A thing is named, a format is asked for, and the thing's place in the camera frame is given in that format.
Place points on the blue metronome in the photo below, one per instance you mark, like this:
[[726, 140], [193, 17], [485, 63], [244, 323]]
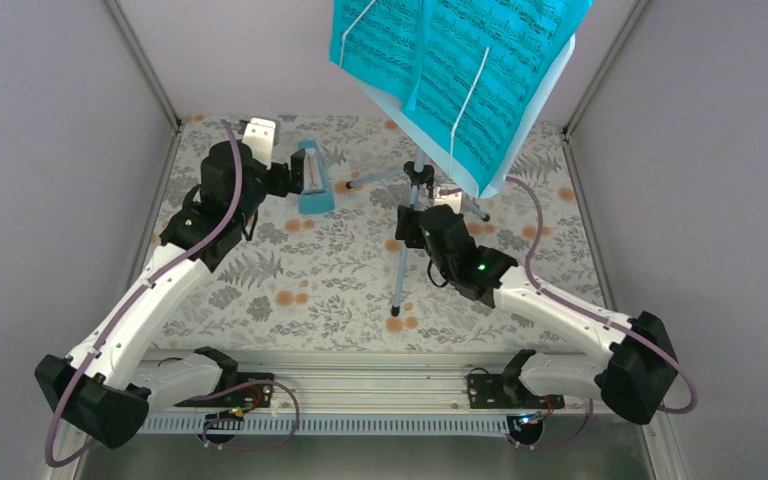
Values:
[[317, 196]]

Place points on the blue sheet music paper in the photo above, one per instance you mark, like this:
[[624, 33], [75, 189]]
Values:
[[463, 79]]

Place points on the left aluminium frame post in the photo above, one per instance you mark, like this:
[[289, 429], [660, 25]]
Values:
[[144, 66]]

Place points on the aluminium mounting rail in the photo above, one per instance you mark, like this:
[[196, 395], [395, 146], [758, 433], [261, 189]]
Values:
[[387, 384]]

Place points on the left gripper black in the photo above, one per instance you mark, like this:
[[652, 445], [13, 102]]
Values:
[[281, 186]]

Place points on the aluminium frame post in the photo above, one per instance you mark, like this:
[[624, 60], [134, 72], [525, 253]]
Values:
[[615, 48], [144, 66]]

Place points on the right aluminium frame post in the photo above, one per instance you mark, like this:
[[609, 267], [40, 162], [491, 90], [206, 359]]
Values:
[[615, 48]]

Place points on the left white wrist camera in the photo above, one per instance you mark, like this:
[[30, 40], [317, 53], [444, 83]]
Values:
[[260, 135]]

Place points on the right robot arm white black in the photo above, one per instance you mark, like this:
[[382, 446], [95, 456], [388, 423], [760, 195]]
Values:
[[628, 363]]

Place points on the floral patterned table mat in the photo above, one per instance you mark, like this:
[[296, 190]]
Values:
[[340, 281]]

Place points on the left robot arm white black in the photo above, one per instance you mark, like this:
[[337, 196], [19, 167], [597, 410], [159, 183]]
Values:
[[216, 215]]

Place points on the light blue music stand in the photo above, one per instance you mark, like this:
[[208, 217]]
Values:
[[417, 199]]

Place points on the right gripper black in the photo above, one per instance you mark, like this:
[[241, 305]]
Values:
[[407, 223]]

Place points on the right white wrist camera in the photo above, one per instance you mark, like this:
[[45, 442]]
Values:
[[447, 196]]

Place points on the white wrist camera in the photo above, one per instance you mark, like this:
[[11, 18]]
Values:
[[260, 135], [447, 196]]

